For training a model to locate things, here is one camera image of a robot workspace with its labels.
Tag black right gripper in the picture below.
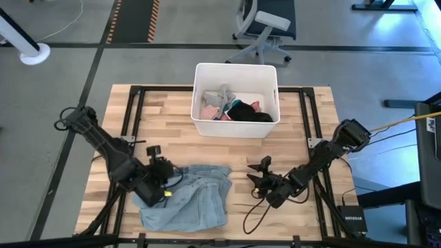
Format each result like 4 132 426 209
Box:
245 155 299 209

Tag light blue denim jeans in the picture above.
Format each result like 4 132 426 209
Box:
132 164 234 233

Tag black garment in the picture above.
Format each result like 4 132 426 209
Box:
227 101 274 123

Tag coral pink garment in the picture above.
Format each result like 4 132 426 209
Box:
220 100 263 122

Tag grey garment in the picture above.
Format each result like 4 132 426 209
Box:
201 83 237 120

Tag white plastic laundry basket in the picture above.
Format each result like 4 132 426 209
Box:
190 62 281 139

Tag black desk leg beam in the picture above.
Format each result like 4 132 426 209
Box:
356 181 423 209

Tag grey office chair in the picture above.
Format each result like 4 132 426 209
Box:
225 0 298 66

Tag black mat with hazard stripes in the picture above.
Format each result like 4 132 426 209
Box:
105 0 161 44

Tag black desk foot bar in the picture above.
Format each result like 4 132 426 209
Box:
351 0 419 12
384 99 430 109

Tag dark grey computer case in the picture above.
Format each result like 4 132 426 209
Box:
414 102 441 211

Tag black box with blue lights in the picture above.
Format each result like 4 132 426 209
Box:
404 199 441 248

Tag white tower fan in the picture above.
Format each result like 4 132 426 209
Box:
0 6 52 66

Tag black dangling gripper cable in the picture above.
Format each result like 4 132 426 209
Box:
242 196 274 236

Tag black metal table frame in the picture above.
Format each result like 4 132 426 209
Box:
0 85 414 248

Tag black switch cable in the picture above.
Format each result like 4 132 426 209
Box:
340 185 358 207

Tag black Netgear network switch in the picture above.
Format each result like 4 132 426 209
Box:
336 205 369 236

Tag black power cable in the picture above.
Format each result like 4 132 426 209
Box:
365 127 418 147

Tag yellow cable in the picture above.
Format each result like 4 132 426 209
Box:
370 111 441 134

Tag white floor cable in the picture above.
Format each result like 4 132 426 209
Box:
36 0 85 42

